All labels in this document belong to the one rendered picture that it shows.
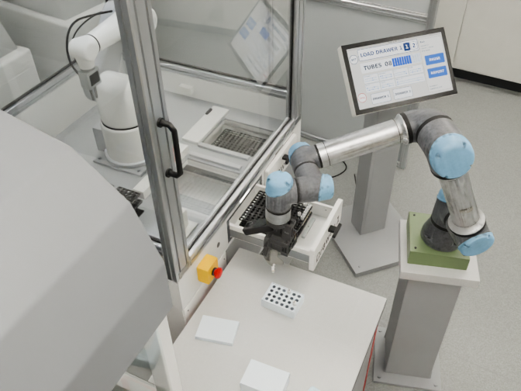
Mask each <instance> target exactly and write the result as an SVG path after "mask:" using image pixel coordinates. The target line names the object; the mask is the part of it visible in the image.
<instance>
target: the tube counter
mask: <svg viewBox="0 0 521 391"><path fill-rule="evenodd" d="M419 62H422V60H421V57H420V53H415V54H408V55H404V56H399V57H392V58H388V59H384V64H385V69H389V68H393V67H400V66H404V65H408V64H415V63H419Z"/></svg>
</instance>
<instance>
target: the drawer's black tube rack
mask: <svg viewBox="0 0 521 391"><path fill-rule="evenodd" d="M260 192H262V193H260ZM264 193H265V192H263V191H261V190H259V192H258V193H257V194H256V195H255V197H254V198H253V200H252V201H251V203H250V204H249V206H248V207H247V208H246V209H245V211H244V212H243V214H242V215H241V217H240V218H239V220H241V222H240V224H239V226H241V227H245V225H246V224H247V222H248V221H250V220H259V219H263V218H266V217H265V207H266V195H265V194H264ZM257 197H258V198H257ZM255 199H257V200H255ZM254 201H256V202H254ZM252 203H254V204H252ZM300 204H302V205H301V206H300ZM303 204H304V203H298V204H292V208H291V218H292V219H294V220H296V223H297V222H298V221H299V220H300V217H301V216H298V212H301V215H302V214H303V213H304V211H305V209H306V207H307V206H308V205H307V206H303ZM250 206H252V207H251V208H250ZM299 206H300V208H299ZM303 208H304V209H303ZM248 209H250V210H248ZM247 211H248V213H247ZM245 213H246V215H245ZM311 215H312V212H311V213H310V214H309V216H308V218H306V221H305V222H304V223H303V226H301V228H300V229H299V231H298V235H297V239H298V237H299V235H300V233H301V232H302V230H303V228H304V227H305V225H306V224H307V222H308V220H309V218H310V216H311ZM243 216H245V217H243ZM242 218H243V219H242ZM295 225H296V224H295ZM295 225H294V227H295Z"/></svg>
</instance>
